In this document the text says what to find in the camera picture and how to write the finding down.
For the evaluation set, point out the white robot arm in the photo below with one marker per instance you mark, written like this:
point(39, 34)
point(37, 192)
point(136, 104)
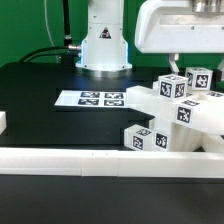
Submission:
point(104, 51)

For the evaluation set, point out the white chair seat part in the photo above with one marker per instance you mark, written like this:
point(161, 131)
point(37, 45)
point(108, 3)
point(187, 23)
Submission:
point(172, 137)

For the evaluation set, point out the white U-shaped fence frame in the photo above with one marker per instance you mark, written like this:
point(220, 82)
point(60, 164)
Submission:
point(37, 161)

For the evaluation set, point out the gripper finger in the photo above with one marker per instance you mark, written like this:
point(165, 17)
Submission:
point(172, 60)
point(218, 75)

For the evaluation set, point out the white tagged cube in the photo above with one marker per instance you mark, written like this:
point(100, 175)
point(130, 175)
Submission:
point(172, 87)
point(198, 78)

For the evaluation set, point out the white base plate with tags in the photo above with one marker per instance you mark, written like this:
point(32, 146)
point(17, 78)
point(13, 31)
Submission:
point(95, 99)

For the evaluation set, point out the white block at left edge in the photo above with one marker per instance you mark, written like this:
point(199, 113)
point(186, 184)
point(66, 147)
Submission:
point(2, 121)

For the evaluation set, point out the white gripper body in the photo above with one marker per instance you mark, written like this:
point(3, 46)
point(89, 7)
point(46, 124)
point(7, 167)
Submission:
point(180, 26)

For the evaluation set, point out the white chair back part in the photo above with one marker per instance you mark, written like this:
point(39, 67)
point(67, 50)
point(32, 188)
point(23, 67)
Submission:
point(202, 110)

